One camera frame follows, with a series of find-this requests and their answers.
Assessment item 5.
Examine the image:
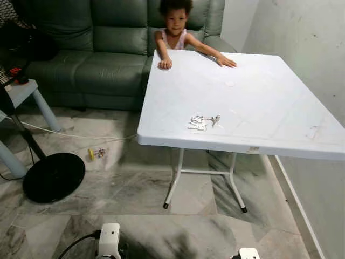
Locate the small yellow toy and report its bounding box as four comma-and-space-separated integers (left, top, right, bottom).
88, 147, 108, 161

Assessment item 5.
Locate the black round fan stand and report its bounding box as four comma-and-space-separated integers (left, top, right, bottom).
0, 86, 86, 204

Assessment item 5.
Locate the thin white floor cable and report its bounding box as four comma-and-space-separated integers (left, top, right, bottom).
19, 121, 138, 142

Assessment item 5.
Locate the green leather sofa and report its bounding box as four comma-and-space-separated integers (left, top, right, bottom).
22, 0, 238, 112

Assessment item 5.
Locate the dark bundle of clothes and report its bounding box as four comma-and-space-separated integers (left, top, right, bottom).
0, 0, 59, 68

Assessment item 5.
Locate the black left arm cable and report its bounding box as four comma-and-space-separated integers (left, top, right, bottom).
58, 231, 102, 259

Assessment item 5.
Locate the white folding table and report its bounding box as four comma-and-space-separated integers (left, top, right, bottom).
137, 50, 345, 213

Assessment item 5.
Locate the small grey side table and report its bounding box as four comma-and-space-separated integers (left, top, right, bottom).
0, 79, 61, 179

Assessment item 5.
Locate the small child in pink top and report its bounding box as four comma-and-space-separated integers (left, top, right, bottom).
154, 0, 238, 71

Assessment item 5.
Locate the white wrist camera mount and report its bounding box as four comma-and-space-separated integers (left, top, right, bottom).
97, 223, 122, 259
238, 248, 261, 259

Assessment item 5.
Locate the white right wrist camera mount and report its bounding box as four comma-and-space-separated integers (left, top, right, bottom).
238, 248, 261, 259

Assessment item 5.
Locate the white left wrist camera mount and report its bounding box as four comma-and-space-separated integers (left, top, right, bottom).
97, 223, 122, 259

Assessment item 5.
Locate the silver bunch of keys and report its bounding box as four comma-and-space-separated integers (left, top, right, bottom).
188, 114, 222, 132

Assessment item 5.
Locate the red and black gadget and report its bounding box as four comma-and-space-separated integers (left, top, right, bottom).
4, 66, 30, 87

